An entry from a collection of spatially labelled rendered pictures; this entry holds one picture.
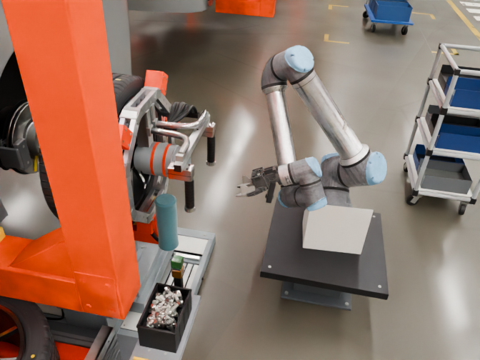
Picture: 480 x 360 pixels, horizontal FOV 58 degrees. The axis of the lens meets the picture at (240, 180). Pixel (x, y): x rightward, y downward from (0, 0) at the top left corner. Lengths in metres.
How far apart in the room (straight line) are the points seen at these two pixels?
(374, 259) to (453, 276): 0.68
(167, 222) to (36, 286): 0.53
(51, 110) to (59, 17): 0.24
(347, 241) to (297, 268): 0.29
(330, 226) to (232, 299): 0.66
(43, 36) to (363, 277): 1.69
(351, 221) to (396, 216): 1.00
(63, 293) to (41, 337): 0.16
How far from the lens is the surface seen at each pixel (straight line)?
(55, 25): 1.08
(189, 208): 1.69
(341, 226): 2.15
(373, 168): 2.01
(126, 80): 1.74
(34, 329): 1.75
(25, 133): 2.04
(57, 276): 1.64
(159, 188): 2.05
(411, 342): 2.41
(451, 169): 3.37
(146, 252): 2.30
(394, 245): 2.87
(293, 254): 2.20
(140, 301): 2.19
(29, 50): 1.14
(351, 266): 2.21
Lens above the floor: 1.84
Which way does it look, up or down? 35 degrees down
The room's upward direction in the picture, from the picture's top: 3 degrees clockwise
